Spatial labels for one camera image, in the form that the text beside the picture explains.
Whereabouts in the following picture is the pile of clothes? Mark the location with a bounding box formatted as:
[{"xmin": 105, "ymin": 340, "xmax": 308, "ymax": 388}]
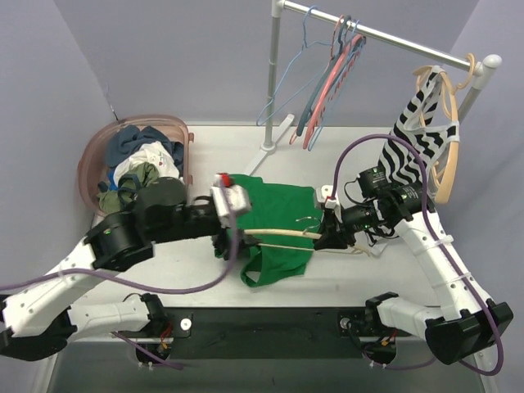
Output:
[{"xmin": 97, "ymin": 124, "xmax": 186, "ymax": 214}]

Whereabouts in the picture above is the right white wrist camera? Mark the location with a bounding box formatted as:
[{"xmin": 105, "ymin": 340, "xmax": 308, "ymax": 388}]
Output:
[{"xmin": 314, "ymin": 185, "xmax": 341, "ymax": 221}]

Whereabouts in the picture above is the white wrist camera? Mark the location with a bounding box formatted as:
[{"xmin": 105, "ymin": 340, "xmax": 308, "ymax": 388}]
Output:
[
  {"xmin": 314, "ymin": 185, "xmax": 341, "ymax": 221},
  {"xmin": 210, "ymin": 173, "xmax": 252, "ymax": 228}
]

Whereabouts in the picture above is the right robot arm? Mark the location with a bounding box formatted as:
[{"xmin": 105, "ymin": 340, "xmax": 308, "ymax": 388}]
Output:
[{"xmin": 313, "ymin": 167, "xmax": 513, "ymax": 364}]

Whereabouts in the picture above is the pink hanger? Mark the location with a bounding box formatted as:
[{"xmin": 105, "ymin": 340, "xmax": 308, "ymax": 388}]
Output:
[{"xmin": 288, "ymin": 16, "xmax": 369, "ymax": 151}]

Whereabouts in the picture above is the purple cable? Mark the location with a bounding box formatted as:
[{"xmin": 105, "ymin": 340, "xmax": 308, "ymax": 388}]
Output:
[
  {"xmin": 0, "ymin": 179, "xmax": 242, "ymax": 296},
  {"xmin": 331, "ymin": 133, "xmax": 504, "ymax": 376}
]

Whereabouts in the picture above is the white clothes rack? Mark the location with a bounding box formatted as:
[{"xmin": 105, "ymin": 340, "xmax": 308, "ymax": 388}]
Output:
[{"xmin": 243, "ymin": 1, "xmax": 503, "ymax": 175}]

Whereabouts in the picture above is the teal hanger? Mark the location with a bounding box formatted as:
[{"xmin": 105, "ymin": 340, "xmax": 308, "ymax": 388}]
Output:
[{"xmin": 294, "ymin": 15, "xmax": 365, "ymax": 138}]

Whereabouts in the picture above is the green tank top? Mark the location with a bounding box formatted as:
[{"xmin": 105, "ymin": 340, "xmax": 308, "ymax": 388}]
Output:
[{"xmin": 232, "ymin": 174, "xmax": 322, "ymax": 288}]

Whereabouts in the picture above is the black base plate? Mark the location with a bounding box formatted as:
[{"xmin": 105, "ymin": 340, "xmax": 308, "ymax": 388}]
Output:
[{"xmin": 165, "ymin": 307, "xmax": 393, "ymax": 360}]

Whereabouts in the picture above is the light blue wire hanger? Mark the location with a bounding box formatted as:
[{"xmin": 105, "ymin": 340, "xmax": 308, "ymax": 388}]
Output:
[{"xmin": 256, "ymin": 5, "xmax": 364, "ymax": 127}]

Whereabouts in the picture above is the pink laundry basket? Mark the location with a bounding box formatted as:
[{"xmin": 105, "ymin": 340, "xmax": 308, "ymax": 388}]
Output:
[{"xmin": 77, "ymin": 114, "xmax": 194, "ymax": 216}]

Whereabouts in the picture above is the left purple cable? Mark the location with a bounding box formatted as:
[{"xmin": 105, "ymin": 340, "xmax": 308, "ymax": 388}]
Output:
[{"xmin": 0, "ymin": 179, "xmax": 242, "ymax": 296}]

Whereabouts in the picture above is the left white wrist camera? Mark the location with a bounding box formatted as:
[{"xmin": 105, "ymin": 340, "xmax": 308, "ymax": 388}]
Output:
[{"xmin": 210, "ymin": 173, "xmax": 252, "ymax": 228}]

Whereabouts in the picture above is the striped black white tank top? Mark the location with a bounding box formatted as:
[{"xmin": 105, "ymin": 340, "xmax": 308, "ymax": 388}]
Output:
[{"xmin": 360, "ymin": 88, "xmax": 443, "ymax": 208}]

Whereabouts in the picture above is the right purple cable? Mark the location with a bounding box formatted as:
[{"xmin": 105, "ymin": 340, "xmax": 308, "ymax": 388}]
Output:
[{"xmin": 331, "ymin": 133, "xmax": 504, "ymax": 376}]

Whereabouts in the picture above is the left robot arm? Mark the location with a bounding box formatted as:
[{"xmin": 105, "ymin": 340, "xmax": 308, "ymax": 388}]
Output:
[{"xmin": 1, "ymin": 174, "xmax": 251, "ymax": 361}]

